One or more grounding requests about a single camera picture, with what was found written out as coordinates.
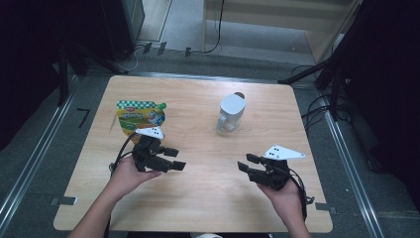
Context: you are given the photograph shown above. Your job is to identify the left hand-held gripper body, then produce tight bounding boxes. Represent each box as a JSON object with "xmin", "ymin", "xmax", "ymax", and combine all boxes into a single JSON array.
[{"xmin": 132, "ymin": 126, "xmax": 166, "ymax": 173}]

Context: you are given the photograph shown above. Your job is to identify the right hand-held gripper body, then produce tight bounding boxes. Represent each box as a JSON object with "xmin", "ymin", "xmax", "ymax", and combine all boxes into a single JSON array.
[{"xmin": 249, "ymin": 144, "xmax": 306, "ymax": 191}]

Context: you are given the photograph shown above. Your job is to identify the green yellow spout pouch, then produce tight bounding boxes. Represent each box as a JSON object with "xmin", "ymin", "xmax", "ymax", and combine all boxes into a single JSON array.
[{"xmin": 116, "ymin": 100, "xmax": 167, "ymax": 144}]

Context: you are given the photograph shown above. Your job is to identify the white lidded jug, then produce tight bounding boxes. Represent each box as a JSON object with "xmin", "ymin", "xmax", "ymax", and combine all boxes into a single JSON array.
[{"xmin": 216, "ymin": 92, "xmax": 248, "ymax": 133}]

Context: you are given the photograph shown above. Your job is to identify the person's right hand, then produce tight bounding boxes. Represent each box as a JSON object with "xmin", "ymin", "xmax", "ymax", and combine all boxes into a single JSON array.
[{"xmin": 258, "ymin": 179, "xmax": 306, "ymax": 226}]

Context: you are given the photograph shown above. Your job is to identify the person's left hand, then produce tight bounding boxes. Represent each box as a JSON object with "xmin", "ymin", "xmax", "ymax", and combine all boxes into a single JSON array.
[{"xmin": 110, "ymin": 156, "xmax": 162, "ymax": 199}]

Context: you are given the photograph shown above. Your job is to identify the grey tape piece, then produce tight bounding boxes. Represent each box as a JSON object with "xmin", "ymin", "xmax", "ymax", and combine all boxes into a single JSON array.
[
  {"xmin": 50, "ymin": 195, "xmax": 78, "ymax": 206},
  {"xmin": 314, "ymin": 201, "xmax": 338, "ymax": 215}
]

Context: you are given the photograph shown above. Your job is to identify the black metal stand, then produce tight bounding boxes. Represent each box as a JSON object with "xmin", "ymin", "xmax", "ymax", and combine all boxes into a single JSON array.
[
  {"xmin": 57, "ymin": 41, "xmax": 130, "ymax": 107},
  {"xmin": 276, "ymin": 0, "xmax": 365, "ymax": 122}
]

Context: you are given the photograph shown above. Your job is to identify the dark cabinet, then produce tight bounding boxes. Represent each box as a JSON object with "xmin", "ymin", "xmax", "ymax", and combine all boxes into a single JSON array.
[{"xmin": 98, "ymin": 0, "xmax": 147, "ymax": 62}]

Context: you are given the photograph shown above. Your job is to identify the light wooden shelf unit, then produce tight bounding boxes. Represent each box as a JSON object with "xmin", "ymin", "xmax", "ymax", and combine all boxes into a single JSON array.
[{"xmin": 201, "ymin": 0, "xmax": 365, "ymax": 65}]

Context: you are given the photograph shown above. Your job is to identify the dark curtain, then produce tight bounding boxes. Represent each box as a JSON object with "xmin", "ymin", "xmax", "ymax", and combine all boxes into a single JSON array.
[
  {"xmin": 330, "ymin": 0, "xmax": 420, "ymax": 212},
  {"xmin": 0, "ymin": 0, "xmax": 110, "ymax": 152}
]

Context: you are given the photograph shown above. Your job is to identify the left hand-held gripper cable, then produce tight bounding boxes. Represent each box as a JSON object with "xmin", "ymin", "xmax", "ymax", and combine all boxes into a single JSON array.
[{"xmin": 104, "ymin": 132, "xmax": 138, "ymax": 238}]

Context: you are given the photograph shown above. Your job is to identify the hand-held gripper cable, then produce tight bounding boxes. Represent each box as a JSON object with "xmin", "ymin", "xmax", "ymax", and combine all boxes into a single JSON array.
[
  {"xmin": 104, "ymin": 132, "xmax": 138, "ymax": 238},
  {"xmin": 286, "ymin": 168, "xmax": 315, "ymax": 222}
]

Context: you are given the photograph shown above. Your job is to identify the right hand-held gripper cable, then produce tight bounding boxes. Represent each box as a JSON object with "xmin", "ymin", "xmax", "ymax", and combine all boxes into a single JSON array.
[{"xmin": 286, "ymin": 168, "xmax": 315, "ymax": 222}]

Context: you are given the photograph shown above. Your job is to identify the metal floor rail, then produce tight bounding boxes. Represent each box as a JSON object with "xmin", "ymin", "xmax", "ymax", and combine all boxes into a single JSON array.
[
  {"xmin": 321, "ymin": 95, "xmax": 385, "ymax": 238},
  {"xmin": 0, "ymin": 75, "xmax": 78, "ymax": 226}
]

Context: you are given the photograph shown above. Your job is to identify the black floor cables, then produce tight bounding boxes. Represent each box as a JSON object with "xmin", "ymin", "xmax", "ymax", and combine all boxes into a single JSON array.
[{"xmin": 290, "ymin": 63, "xmax": 351, "ymax": 131}]

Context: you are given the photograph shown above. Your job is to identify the white floor cable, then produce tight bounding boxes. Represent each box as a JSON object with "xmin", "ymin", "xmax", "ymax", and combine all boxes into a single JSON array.
[{"xmin": 115, "ymin": 46, "xmax": 142, "ymax": 72}]

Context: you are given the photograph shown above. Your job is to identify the black hanging cable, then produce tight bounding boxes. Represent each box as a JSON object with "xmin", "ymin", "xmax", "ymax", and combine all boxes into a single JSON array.
[{"xmin": 189, "ymin": 0, "xmax": 226, "ymax": 56}]

